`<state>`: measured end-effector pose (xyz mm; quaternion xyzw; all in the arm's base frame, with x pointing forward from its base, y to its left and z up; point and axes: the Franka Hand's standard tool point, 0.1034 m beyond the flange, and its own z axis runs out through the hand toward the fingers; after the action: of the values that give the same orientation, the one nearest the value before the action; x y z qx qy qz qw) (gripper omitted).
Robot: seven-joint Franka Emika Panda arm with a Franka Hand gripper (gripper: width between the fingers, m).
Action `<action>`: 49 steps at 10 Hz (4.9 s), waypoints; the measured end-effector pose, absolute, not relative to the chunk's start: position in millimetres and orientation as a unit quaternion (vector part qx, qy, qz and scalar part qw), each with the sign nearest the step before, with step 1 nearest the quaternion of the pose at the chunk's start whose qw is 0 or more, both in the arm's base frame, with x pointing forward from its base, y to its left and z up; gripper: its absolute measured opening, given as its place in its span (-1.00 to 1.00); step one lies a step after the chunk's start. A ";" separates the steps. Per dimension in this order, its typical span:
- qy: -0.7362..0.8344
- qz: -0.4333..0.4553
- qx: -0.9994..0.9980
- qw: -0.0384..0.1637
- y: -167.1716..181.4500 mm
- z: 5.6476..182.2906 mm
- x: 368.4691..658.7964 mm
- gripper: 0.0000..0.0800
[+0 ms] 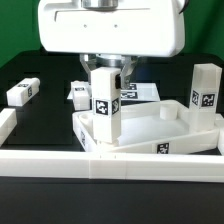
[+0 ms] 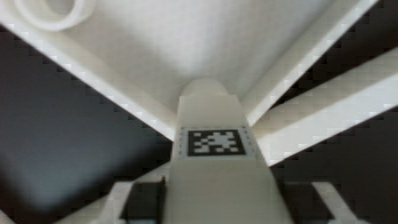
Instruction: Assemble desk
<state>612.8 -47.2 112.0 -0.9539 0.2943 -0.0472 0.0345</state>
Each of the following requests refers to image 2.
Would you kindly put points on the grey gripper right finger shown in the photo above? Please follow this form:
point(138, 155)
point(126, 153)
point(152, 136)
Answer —
point(343, 216)

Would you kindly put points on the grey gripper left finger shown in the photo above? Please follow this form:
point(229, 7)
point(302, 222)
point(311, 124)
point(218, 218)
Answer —
point(113, 204)

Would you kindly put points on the white desk leg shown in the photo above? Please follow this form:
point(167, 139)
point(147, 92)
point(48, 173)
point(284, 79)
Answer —
point(222, 191)

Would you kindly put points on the white desk top tray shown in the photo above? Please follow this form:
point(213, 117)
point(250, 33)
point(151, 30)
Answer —
point(138, 45)

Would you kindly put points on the white front fence bar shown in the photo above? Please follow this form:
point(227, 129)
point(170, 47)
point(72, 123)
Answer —
point(318, 114)

